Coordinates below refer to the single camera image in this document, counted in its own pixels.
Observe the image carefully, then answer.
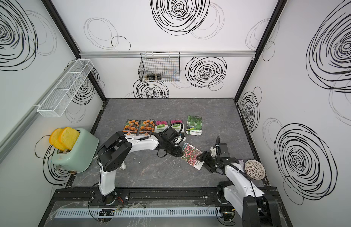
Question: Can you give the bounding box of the impatiens seed packet green white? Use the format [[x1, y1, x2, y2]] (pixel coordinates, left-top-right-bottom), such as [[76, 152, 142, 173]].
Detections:
[[154, 121, 169, 133]]

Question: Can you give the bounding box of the red flower seed packet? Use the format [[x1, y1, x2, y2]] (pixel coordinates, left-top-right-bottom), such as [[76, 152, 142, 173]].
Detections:
[[181, 142, 204, 170]]

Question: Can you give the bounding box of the marigold seed packet orange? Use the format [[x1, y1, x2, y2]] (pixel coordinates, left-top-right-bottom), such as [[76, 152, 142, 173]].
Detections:
[[139, 119, 155, 135]]

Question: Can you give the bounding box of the green vegetable seed packet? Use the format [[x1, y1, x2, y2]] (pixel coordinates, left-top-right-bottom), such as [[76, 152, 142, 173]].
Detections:
[[186, 115, 203, 136]]

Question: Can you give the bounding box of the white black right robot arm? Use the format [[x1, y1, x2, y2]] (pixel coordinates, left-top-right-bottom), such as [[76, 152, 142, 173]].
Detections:
[[196, 137, 282, 227]]

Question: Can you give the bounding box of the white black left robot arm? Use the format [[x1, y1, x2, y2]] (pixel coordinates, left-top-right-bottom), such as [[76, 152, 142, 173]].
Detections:
[[97, 123, 185, 206]]

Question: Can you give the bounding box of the purple seed packet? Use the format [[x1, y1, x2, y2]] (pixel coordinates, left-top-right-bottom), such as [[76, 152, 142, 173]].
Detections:
[[239, 159, 244, 167]]

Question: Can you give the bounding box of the white plastic strainer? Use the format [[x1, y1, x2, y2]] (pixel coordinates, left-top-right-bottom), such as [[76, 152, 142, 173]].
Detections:
[[244, 159, 266, 180]]

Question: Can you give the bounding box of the small item in basket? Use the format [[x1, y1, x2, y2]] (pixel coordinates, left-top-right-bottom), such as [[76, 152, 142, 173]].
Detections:
[[144, 73, 162, 81]]

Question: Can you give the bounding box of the mint green toaster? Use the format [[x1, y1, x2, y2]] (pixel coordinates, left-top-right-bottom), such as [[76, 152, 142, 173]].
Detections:
[[51, 128, 99, 173]]

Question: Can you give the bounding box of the yellow toast slice front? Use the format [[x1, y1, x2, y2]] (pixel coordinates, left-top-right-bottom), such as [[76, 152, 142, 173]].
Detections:
[[59, 127, 80, 150]]

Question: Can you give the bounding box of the yellow toast slice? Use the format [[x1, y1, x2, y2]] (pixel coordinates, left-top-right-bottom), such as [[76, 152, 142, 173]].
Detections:
[[59, 127, 80, 150], [49, 128, 66, 151]]

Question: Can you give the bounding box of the yellow toast slice back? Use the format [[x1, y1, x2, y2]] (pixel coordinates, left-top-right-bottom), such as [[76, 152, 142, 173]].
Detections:
[[49, 128, 66, 151]]

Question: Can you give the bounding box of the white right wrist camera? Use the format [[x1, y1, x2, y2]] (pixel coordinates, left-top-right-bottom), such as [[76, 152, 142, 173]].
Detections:
[[210, 146, 217, 158]]

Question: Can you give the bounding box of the white power cable with plug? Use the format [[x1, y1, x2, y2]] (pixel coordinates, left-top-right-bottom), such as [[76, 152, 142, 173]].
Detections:
[[91, 154, 127, 171]]

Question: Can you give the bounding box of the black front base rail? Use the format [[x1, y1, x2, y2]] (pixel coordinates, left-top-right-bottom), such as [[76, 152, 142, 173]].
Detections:
[[50, 187, 226, 206]]

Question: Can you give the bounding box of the black wire wall basket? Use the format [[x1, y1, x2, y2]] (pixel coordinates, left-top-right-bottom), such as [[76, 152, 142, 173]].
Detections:
[[138, 57, 181, 82]]

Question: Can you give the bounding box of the white wire wall shelf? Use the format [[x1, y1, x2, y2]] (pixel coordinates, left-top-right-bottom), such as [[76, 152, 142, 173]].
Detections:
[[37, 59, 94, 117]]

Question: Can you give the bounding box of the aluminium wall rail back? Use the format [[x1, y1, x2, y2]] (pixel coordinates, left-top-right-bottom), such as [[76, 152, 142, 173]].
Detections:
[[80, 50, 256, 59]]

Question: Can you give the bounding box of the white slotted cable duct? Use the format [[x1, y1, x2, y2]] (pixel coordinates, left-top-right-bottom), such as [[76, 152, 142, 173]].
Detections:
[[54, 207, 221, 218]]

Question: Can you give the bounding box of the black corner frame post right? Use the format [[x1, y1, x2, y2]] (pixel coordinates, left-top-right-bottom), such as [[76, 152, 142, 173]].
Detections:
[[235, 0, 287, 102]]

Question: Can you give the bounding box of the black corner frame post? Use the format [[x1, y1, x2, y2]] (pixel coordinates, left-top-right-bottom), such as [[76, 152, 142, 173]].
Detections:
[[235, 0, 287, 102], [41, 0, 107, 103]]

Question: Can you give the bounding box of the black corner frame post left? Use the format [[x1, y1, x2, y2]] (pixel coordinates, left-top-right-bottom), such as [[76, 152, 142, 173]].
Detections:
[[41, 0, 107, 103]]

